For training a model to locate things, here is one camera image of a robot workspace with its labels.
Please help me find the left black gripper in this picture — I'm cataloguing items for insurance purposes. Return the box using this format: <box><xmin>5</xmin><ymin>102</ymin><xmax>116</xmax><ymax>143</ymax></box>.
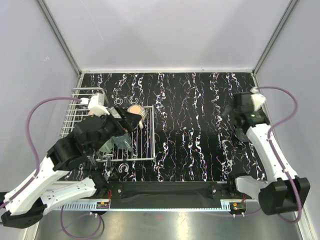
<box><xmin>90</xmin><ymin>104</ymin><xmax>144</xmax><ymax>155</ymax></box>

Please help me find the ribbed grey mug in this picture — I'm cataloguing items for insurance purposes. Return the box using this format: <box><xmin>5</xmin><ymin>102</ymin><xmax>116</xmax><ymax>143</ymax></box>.
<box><xmin>127</xmin><ymin>104</ymin><xmax>147</xmax><ymax>129</ymax></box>

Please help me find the mint green mug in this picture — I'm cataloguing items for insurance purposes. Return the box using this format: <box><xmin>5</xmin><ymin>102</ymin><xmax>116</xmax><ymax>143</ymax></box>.
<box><xmin>99</xmin><ymin>139</ymin><xmax>114</xmax><ymax>154</ymax></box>

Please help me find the grey glazed mug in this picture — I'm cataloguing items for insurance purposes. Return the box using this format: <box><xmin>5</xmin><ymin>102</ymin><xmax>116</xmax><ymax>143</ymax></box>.
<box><xmin>108</xmin><ymin>107</ymin><xmax>121</xmax><ymax>119</ymax></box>

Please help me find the dark mug cream interior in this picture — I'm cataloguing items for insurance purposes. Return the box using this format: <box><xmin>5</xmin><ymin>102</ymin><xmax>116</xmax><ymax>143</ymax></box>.
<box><xmin>112</xmin><ymin>133</ymin><xmax>133</xmax><ymax>152</ymax></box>

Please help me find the dark green cup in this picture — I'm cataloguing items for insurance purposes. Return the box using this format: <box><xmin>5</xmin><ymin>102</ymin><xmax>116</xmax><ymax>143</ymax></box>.
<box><xmin>234</xmin><ymin>127</ymin><xmax>250</xmax><ymax>143</ymax></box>

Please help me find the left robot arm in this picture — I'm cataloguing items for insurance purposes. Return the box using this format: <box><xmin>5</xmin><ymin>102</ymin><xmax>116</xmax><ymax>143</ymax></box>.
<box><xmin>0</xmin><ymin>106</ymin><xmax>142</xmax><ymax>229</ymax></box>

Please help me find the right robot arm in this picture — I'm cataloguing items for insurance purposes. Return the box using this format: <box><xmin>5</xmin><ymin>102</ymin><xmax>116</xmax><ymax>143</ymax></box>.
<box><xmin>224</xmin><ymin>92</ymin><xmax>311</xmax><ymax>216</ymax></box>

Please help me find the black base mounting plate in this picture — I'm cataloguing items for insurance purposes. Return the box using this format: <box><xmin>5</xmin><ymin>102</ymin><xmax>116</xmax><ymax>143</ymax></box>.
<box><xmin>107</xmin><ymin>181</ymin><xmax>251</xmax><ymax>200</ymax></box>

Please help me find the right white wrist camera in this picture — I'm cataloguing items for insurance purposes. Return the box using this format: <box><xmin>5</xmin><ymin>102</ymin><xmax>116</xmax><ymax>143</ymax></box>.
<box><xmin>249</xmin><ymin>87</ymin><xmax>266</xmax><ymax>112</ymax></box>

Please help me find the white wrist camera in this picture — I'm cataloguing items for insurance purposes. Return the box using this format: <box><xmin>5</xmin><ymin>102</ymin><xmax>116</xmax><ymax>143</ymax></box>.
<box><xmin>80</xmin><ymin>92</ymin><xmax>110</xmax><ymax>117</ymax></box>
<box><xmin>249</xmin><ymin>87</ymin><xmax>266</xmax><ymax>112</ymax></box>

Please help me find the metal wire dish rack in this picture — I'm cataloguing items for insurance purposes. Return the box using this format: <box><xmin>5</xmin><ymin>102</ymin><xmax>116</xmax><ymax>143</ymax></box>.
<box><xmin>59</xmin><ymin>97</ymin><xmax>156</xmax><ymax>163</ymax></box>

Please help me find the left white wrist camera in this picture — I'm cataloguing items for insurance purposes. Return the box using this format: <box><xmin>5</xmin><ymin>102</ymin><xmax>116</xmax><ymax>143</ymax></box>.
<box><xmin>80</xmin><ymin>92</ymin><xmax>110</xmax><ymax>117</ymax></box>

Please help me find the white slotted cable duct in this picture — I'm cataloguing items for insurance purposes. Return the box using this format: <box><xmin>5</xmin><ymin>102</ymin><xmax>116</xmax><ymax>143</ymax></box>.
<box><xmin>63</xmin><ymin>201</ymin><xmax>110</xmax><ymax>211</ymax></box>

